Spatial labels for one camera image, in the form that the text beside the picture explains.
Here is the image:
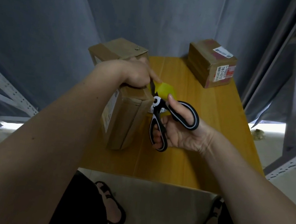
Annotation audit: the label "person's left hand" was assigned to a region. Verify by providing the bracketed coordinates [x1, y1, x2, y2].
[93, 53, 164, 92]

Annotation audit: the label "person's right hand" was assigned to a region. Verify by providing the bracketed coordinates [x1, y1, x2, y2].
[150, 91, 221, 156]

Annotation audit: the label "black and white scissors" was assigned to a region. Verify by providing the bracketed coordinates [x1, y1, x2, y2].
[140, 78, 205, 157]

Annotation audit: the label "long brown cardboard box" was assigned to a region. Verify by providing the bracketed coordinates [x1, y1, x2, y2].
[75, 34, 163, 155]

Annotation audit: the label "person's left forearm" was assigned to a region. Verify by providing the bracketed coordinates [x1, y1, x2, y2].
[0, 52, 124, 224]

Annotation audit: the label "person's right forearm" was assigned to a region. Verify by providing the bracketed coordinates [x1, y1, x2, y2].
[194, 129, 296, 224]

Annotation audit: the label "yellow tape roll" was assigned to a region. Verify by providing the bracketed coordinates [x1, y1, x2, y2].
[148, 80, 180, 118]

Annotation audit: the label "small labelled cardboard box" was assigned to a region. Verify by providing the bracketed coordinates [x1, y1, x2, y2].
[183, 36, 240, 92]

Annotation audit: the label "crumpled paper scrap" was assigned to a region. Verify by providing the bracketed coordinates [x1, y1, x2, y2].
[250, 128, 267, 141]

